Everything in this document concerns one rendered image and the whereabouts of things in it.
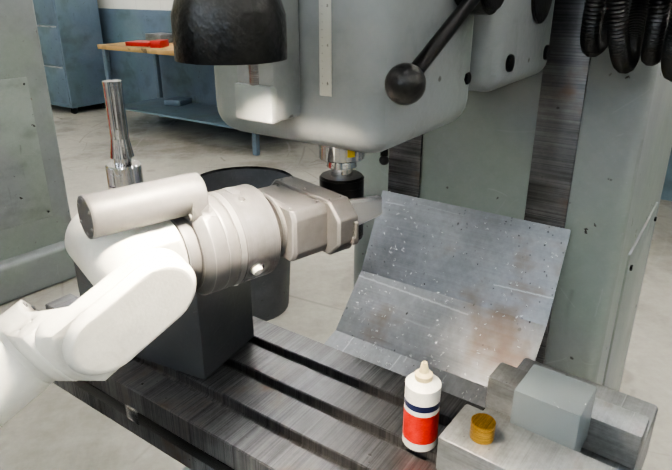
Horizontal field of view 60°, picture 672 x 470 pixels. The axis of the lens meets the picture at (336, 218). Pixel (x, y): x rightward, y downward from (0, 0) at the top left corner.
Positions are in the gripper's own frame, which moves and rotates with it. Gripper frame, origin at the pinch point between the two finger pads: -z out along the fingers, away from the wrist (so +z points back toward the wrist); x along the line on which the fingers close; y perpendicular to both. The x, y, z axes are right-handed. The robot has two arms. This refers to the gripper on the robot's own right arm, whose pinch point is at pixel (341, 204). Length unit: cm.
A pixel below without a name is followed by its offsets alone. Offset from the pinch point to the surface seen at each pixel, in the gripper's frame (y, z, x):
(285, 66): -15.5, 10.3, -4.8
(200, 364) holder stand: 25.3, 9.5, 17.2
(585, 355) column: 32, -41, -11
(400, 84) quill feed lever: -15.2, 8.2, -15.5
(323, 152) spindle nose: -6.1, 2.5, 0.1
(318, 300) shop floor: 122, -121, 155
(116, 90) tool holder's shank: -8.9, 10.4, 32.7
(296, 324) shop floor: 123, -100, 145
